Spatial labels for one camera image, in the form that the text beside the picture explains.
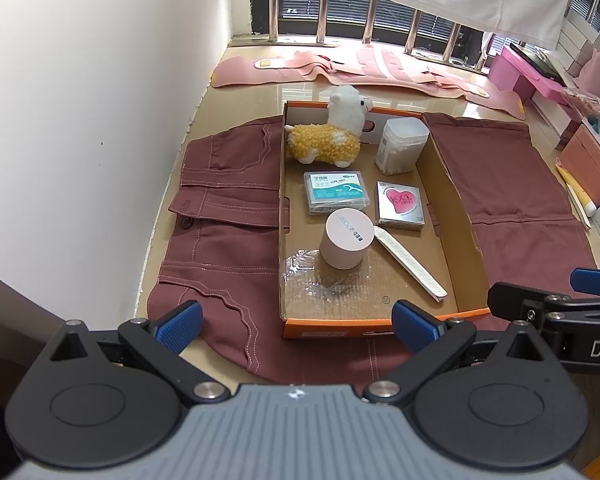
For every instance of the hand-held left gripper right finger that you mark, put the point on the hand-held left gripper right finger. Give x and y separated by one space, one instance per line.
414 327

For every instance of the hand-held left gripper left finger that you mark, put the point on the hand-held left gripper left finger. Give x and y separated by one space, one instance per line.
182 327

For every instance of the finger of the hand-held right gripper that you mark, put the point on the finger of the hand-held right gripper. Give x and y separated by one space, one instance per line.
594 280
517 300

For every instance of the orange-rimmed cardboard box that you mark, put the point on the orange-rimmed cardboard box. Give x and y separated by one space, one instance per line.
370 280

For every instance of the white nail file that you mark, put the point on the white nail file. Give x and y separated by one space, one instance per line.
410 262

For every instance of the pink round jar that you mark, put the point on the pink round jar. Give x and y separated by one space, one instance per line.
347 240

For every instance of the small box with pink heart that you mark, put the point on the small box with pink heart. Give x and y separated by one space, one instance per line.
401 205

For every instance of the clear floss pick box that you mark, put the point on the clear floss pick box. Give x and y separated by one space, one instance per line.
335 192

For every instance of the clear cotton swab container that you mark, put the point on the clear cotton swab container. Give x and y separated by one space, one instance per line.
400 147

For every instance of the white and yellow alpaca plush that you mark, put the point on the white and yellow alpaca plush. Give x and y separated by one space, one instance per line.
325 142

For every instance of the yellow and white tube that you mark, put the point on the yellow and white tube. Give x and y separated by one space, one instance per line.
577 195

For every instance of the maroon pants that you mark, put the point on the maroon pants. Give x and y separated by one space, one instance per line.
220 240

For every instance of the pink storage box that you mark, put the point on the pink storage box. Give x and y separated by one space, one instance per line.
590 165

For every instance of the clear plastic film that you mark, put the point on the clear plastic film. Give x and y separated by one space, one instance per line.
305 275

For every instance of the white drawer unit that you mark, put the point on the white drawer unit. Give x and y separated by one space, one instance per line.
555 120

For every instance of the pink plastic bag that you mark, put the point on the pink plastic bag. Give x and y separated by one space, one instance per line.
592 105

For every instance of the pink shelf box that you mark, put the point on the pink shelf box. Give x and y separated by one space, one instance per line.
510 77

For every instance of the black book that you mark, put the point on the black book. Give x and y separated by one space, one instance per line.
535 60

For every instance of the stack of white boxes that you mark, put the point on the stack of white boxes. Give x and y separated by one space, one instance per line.
575 50

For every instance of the pink waist support belt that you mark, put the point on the pink waist support belt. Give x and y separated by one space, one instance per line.
240 70

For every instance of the metal window railing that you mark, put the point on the metal window railing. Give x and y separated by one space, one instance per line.
322 15

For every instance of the dark window blinds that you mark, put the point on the dark window blinds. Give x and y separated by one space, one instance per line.
300 2

